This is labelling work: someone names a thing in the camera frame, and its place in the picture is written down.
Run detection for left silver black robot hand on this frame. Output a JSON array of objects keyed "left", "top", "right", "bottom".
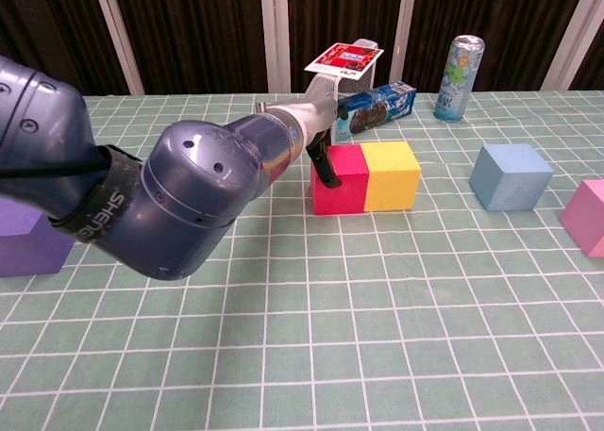
[{"left": 305, "top": 97, "right": 344, "bottom": 190}]

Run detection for red foam cube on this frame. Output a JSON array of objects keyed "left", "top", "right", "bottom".
[{"left": 310, "top": 143, "right": 370, "bottom": 216}]

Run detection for light blue foam cube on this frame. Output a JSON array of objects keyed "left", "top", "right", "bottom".
[{"left": 468, "top": 143, "right": 555, "bottom": 212}]

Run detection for pink foam cube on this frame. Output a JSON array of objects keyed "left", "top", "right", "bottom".
[{"left": 558, "top": 178, "right": 604, "bottom": 259}]

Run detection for blue cookie box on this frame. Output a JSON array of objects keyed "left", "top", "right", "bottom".
[{"left": 329, "top": 82, "right": 418, "bottom": 143}]

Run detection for red and white snack pack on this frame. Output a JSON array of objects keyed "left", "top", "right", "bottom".
[{"left": 304, "top": 42, "right": 385, "bottom": 80}]

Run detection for yellow foam cube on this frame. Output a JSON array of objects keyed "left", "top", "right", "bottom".
[{"left": 361, "top": 141, "right": 422, "bottom": 213}]

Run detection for light green drink can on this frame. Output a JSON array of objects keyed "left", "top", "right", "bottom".
[{"left": 433, "top": 35, "right": 486, "bottom": 123}]

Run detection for green checked tablecloth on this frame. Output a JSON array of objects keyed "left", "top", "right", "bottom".
[{"left": 0, "top": 91, "right": 604, "bottom": 431}]

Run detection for purple foam cube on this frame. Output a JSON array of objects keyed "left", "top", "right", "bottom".
[{"left": 0, "top": 199, "right": 76, "bottom": 278}]

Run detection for white wire mesh basket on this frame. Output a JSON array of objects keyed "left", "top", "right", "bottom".
[{"left": 304, "top": 38, "right": 379, "bottom": 106}]

